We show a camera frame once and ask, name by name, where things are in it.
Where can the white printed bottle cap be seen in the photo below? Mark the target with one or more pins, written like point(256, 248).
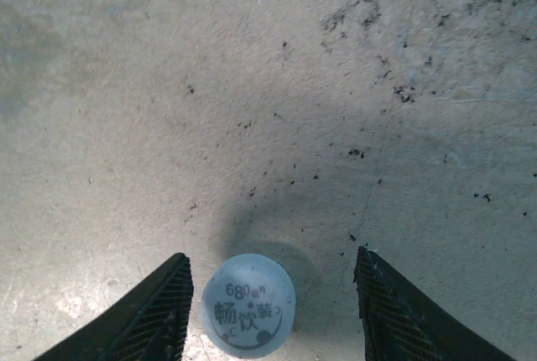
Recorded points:
point(248, 306)

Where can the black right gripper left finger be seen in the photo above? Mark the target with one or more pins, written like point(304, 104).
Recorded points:
point(142, 323)

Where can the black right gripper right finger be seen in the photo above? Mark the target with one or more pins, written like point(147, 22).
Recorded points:
point(403, 319)

